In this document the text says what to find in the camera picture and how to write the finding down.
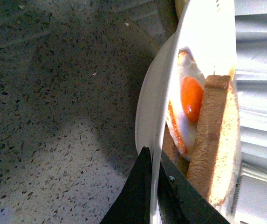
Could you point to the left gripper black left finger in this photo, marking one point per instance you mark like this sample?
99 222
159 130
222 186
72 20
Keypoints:
133 204

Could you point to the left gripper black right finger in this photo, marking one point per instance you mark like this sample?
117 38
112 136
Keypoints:
179 202

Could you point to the bread slice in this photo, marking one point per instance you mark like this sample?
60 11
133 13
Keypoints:
172 152
216 157

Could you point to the white round plate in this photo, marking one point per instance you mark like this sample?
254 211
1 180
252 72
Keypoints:
206 29

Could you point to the fried egg toy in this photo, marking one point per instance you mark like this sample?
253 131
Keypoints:
185 99

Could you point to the grey curtain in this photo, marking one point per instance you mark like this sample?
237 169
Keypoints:
250 205

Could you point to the yellow bear tray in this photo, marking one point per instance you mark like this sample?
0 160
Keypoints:
179 6

